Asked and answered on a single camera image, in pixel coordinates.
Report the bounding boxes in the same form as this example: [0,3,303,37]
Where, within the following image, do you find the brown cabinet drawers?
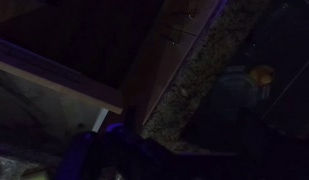
[122,0,225,126]

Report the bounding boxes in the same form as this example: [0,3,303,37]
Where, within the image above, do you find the small yellow round object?
[249,65,276,86]

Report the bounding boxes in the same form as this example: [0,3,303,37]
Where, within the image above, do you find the stainless steel sink basin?
[190,0,309,158]

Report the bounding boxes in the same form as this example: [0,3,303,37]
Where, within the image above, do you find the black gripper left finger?
[55,131,96,180]

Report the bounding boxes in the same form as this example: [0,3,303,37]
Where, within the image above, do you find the white open drawer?
[0,0,165,134]

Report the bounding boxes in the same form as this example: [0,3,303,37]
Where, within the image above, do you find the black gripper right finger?
[103,122,149,180]

